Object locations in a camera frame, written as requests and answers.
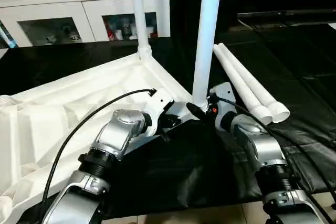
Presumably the white plastic table leg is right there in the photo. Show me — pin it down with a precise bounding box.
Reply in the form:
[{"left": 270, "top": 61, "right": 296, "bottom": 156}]
[
  {"left": 212, "top": 46, "right": 274, "bottom": 125},
  {"left": 129, "top": 0, "right": 153, "bottom": 61},
  {"left": 218, "top": 43, "right": 290, "bottom": 123},
  {"left": 191, "top": 0, "right": 224, "bottom": 113}
]

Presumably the black work mat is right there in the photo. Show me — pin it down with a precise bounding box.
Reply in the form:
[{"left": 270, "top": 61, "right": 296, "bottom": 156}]
[{"left": 0, "top": 25, "right": 336, "bottom": 219}]

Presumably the red bottle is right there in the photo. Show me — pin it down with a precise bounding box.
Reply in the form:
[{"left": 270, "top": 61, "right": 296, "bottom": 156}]
[{"left": 106, "top": 24, "right": 116, "bottom": 41}]

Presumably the white glass-door cabinet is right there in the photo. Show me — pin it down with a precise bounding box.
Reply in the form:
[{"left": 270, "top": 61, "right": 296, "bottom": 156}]
[{"left": 0, "top": 0, "right": 171, "bottom": 47}]

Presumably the teal plastic object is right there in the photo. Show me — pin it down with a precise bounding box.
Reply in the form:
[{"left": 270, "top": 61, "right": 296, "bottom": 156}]
[{"left": 0, "top": 22, "right": 16, "bottom": 48}]

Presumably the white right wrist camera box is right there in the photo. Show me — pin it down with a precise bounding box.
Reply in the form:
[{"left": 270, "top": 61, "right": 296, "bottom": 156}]
[{"left": 209, "top": 82, "right": 235, "bottom": 114}]

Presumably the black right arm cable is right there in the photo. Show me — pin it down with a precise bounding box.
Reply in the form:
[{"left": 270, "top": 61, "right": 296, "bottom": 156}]
[{"left": 214, "top": 97, "right": 336, "bottom": 204}]

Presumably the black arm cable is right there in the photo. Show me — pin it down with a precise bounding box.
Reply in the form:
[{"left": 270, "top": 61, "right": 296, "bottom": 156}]
[
  {"left": 214, "top": 97, "right": 336, "bottom": 204},
  {"left": 39, "top": 89, "right": 157, "bottom": 224}
]

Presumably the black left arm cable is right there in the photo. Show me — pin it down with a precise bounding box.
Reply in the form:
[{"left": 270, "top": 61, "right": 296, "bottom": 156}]
[{"left": 39, "top": 89, "right": 157, "bottom": 224}]

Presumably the dark metal rail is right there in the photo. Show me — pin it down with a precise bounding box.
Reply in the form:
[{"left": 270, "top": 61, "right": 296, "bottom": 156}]
[{"left": 236, "top": 10, "right": 336, "bottom": 23}]

